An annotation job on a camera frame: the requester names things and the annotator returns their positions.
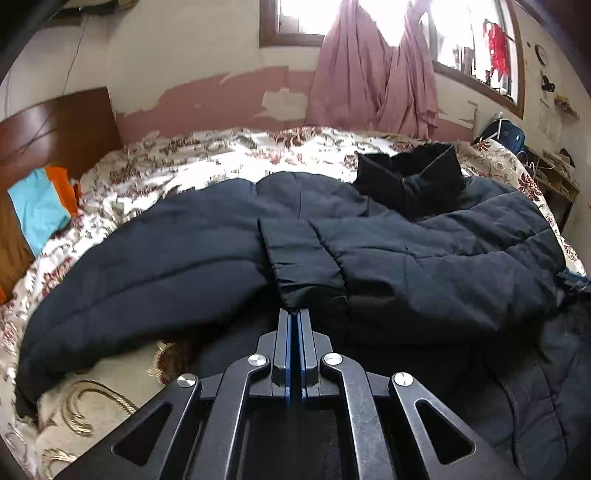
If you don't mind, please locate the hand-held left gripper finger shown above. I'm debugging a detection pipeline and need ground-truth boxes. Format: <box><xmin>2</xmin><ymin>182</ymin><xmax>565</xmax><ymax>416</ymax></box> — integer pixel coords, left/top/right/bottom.
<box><xmin>55</xmin><ymin>307</ymin><xmax>296</xmax><ymax>480</ymax></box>
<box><xmin>295</xmin><ymin>307</ymin><xmax>525</xmax><ymax>480</ymax></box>

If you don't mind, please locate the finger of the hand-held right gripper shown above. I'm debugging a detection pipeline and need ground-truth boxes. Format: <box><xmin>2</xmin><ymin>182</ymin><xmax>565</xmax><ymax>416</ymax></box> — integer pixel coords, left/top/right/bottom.
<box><xmin>556</xmin><ymin>271</ymin><xmax>591</xmax><ymax>294</ymax></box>

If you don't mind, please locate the dark navy puffer jacket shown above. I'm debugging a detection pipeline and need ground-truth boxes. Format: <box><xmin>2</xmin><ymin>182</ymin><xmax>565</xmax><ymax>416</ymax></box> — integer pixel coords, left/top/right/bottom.
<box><xmin>16</xmin><ymin>143</ymin><xmax>591</xmax><ymax>480</ymax></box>

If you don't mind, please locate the wooden shelf unit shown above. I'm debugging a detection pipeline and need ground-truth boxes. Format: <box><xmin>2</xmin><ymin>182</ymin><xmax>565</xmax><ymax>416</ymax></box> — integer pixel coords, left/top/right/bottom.
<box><xmin>524</xmin><ymin>148</ymin><xmax>580</xmax><ymax>232</ymax></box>

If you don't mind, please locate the blue backpack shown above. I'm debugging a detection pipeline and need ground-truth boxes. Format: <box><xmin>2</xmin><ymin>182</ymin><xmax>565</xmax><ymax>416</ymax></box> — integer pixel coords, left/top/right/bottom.
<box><xmin>480</xmin><ymin>119</ymin><xmax>527</xmax><ymax>155</ymax></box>

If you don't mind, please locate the floral bedspread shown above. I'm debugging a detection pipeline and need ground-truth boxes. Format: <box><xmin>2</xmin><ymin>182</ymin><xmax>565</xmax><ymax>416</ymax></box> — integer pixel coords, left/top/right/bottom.
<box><xmin>0</xmin><ymin>124</ymin><xmax>589</xmax><ymax>480</ymax></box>

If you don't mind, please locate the red hanging garment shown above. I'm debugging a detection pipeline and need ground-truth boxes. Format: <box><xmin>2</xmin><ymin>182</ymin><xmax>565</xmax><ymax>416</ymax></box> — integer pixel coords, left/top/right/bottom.
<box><xmin>482</xmin><ymin>19</ymin><xmax>512</xmax><ymax>77</ymax></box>

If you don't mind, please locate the pink curtain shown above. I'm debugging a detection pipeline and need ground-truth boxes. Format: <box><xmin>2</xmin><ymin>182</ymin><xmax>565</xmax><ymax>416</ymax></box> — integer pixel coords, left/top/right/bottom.
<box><xmin>305</xmin><ymin>0</ymin><xmax>441</xmax><ymax>139</ymax></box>

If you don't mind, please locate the blue and orange cloth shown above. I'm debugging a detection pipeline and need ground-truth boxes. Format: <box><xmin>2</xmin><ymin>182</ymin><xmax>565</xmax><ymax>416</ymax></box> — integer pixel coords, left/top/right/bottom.
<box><xmin>8</xmin><ymin>166</ymin><xmax>81</xmax><ymax>257</ymax></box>

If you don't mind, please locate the wooden headboard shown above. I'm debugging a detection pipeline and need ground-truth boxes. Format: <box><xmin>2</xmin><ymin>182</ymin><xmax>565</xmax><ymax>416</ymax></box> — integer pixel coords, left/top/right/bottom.
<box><xmin>0</xmin><ymin>87</ymin><xmax>125</xmax><ymax>301</ymax></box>

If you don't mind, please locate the brown window frame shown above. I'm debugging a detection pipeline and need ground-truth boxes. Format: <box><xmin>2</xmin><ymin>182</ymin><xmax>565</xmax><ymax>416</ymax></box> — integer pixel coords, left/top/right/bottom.
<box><xmin>259</xmin><ymin>0</ymin><xmax>527</xmax><ymax>121</ymax></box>

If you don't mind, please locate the thin black wall cable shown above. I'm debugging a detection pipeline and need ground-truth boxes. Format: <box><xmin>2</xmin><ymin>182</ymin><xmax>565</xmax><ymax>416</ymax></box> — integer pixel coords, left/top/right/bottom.
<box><xmin>64</xmin><ymin>21</ymin><xmax>89</xmax><ymax>95</ymax></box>

